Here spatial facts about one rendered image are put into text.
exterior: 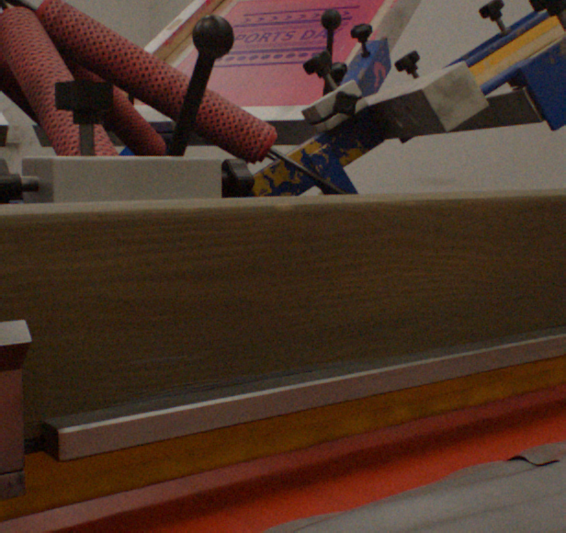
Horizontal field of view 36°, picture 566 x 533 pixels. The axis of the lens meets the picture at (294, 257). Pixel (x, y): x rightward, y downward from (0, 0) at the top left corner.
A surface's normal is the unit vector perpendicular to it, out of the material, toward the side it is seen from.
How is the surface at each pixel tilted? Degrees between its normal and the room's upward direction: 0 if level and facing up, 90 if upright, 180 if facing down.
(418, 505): 30
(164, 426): 90
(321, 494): 0
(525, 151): 90
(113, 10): 90
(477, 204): 64
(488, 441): 0
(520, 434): 0
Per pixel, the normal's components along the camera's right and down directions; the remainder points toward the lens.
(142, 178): 0.60, 0.09
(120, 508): 0.00, -0.99
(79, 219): 0.54, -0.36
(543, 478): 0.26, -0.81
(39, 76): -0.31, -0.48
